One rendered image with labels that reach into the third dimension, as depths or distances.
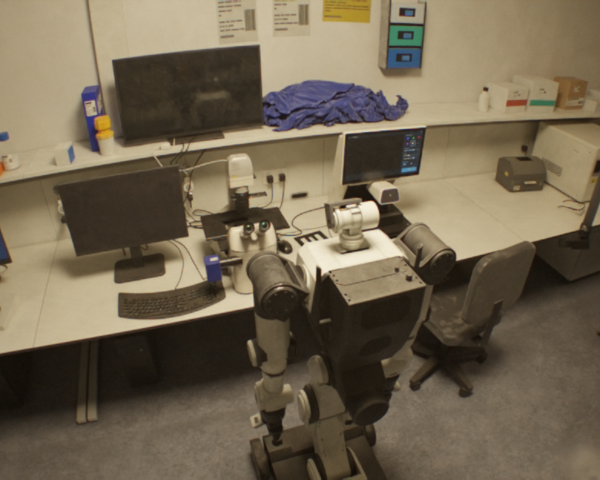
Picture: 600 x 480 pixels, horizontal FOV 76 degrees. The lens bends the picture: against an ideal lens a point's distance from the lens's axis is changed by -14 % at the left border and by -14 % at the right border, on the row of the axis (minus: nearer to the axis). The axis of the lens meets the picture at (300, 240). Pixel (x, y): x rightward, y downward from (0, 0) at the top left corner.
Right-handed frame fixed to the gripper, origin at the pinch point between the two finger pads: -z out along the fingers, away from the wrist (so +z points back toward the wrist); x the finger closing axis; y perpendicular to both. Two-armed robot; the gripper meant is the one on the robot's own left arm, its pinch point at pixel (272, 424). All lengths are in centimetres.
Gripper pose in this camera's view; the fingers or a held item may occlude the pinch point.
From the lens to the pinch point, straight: 169.8
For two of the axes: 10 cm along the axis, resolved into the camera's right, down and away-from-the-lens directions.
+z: 0.6, -7.2, -6.9
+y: -9.5, 1.7, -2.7
